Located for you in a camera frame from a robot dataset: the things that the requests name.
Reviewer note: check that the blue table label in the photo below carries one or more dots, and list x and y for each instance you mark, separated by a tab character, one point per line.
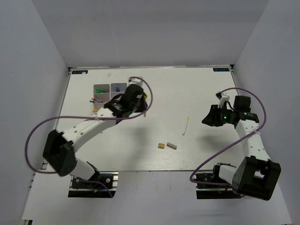
221	69
79	72

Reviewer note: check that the white compartment container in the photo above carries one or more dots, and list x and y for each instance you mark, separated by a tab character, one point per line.
122	87
105	97

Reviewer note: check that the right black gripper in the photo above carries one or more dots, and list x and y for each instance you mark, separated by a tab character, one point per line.
212	118

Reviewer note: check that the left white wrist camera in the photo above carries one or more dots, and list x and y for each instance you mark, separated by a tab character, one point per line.
136	81

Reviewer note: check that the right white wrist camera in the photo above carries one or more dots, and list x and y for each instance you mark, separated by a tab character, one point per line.
223	98

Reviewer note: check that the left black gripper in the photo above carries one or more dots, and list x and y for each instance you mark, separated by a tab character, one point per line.
144	104

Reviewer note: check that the green black highlighter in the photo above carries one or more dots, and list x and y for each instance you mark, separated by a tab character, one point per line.
100	91

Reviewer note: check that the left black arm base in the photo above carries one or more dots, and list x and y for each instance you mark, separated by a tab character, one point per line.
105	187

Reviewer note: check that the red gel pen refill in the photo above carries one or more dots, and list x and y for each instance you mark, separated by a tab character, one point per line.
96	100

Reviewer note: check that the clear blue spray bottle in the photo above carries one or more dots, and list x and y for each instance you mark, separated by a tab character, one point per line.
117	88

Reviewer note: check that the tan eraser block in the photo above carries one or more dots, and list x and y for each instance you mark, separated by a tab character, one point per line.
161	145

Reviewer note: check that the left blue table label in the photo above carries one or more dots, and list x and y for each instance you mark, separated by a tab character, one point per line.
79	72

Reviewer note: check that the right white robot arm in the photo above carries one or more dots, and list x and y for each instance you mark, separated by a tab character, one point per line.
257	174

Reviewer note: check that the white right compartment container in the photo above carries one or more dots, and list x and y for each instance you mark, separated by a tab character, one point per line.
122	87

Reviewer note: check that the right blue table label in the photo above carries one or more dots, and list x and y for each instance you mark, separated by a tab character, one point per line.
221	69

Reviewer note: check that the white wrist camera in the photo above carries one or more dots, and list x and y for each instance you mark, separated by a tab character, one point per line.
136	81
223	98

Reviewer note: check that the grey eraser block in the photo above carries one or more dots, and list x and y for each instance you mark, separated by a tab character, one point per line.
170	145

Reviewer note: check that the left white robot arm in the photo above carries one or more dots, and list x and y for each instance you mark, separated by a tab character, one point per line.
61	147

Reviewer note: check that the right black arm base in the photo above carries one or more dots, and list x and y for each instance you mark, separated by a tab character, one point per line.
212	192

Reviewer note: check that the white left compartment container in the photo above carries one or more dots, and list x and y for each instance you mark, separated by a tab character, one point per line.
105	97

